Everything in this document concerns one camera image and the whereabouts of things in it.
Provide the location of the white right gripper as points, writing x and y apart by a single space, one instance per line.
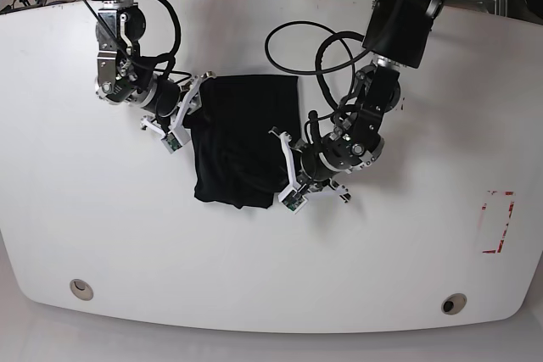
171 104

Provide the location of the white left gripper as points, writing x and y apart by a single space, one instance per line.
306 172

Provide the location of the black T-shirt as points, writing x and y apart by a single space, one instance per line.
237 160

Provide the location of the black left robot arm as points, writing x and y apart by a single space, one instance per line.
359 78

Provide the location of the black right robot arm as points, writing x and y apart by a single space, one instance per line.
126 76

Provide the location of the right table grommet hole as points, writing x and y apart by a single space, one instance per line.
454 304

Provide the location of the table grommet hole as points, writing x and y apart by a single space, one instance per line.
81 290
454 304

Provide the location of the red tape rectangle marking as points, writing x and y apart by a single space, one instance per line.
494 220

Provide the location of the left table grommet hole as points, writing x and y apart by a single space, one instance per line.
81 290

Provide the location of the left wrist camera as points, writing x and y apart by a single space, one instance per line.
292 199

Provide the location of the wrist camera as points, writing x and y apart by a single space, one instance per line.
176 139
292 199

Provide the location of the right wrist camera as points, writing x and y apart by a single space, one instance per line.
176 139

